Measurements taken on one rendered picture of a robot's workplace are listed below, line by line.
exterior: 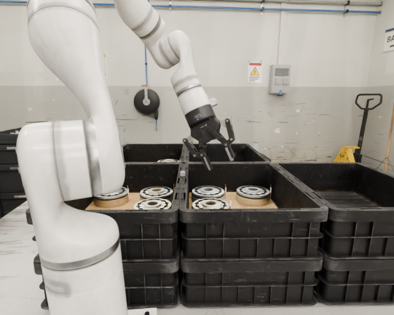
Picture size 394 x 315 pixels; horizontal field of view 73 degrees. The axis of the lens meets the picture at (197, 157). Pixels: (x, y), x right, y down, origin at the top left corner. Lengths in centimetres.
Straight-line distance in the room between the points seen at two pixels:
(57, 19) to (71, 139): 17
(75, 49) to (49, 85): 400
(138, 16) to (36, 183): 45
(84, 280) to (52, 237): 6
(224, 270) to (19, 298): 47
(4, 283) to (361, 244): 83
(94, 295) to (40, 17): 35
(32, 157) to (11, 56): 432
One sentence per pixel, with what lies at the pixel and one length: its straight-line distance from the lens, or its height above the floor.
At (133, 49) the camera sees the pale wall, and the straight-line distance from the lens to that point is 411.
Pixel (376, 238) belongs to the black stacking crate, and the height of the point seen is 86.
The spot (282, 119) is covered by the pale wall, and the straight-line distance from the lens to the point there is 436.
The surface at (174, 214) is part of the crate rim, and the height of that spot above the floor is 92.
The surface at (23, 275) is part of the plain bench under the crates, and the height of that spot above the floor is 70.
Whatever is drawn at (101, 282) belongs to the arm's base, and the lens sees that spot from 36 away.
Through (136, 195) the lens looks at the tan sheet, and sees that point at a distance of 91.
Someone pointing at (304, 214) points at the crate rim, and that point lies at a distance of 57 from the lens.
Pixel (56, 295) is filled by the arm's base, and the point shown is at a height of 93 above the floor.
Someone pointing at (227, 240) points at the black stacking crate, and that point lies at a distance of 57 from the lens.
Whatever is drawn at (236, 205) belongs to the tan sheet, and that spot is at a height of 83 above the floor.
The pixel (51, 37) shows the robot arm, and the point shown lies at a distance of 40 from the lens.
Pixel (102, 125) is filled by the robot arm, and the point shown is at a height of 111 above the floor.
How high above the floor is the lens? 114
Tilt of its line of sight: 13 degrees down
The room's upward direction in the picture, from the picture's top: straight up
